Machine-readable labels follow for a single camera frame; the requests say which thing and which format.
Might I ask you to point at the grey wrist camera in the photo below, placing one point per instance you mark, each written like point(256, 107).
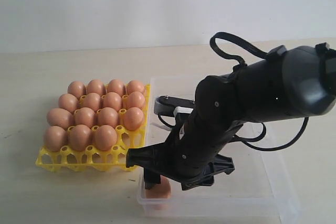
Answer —
point(165, 105)

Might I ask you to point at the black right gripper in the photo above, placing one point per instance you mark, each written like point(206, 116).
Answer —
point(189, 155)

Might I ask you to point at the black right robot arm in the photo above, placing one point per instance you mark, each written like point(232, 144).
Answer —
point(287, 84)

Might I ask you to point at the brown egg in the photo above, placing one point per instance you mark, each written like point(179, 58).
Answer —
point(135, 99)
point(92, 101)
point(60, 117)
point(96, 86)
point(80, 137)
point(135, 85)
point(116, 86)
point(133, 119)
point(159, 191)
point(68, 102)
point(105, 137)
point(112, 100)
point(77, 89)
point(85, 116)
point(108, 116)
point(55, 138)

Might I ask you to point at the yellow plastic egg tray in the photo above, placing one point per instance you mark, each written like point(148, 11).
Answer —
point(91, 156)

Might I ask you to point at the clear plastic storage box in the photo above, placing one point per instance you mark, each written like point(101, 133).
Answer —
point(259, 187)

